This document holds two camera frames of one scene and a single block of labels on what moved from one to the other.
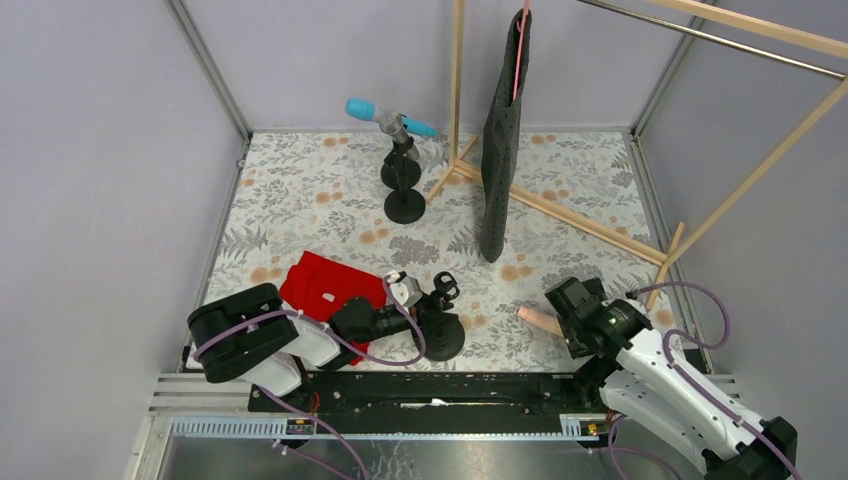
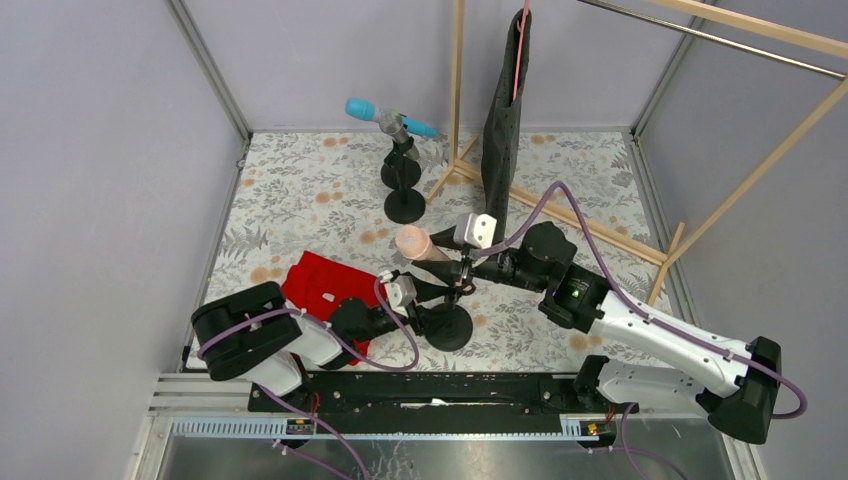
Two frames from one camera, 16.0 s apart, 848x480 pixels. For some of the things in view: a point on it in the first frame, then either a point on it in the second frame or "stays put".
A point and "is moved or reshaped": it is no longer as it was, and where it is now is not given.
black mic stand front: [402, 206] stays put
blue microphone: [365, 110] stays put
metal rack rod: [787, 57] stays put
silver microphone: [391, 123] stays put
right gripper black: [565, 321] to [466, 266]
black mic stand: [442, 333] is moved or reshaped
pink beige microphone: [542, 319] to [413, 242]
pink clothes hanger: [521, 48] stays put
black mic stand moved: [400, 171] stays put
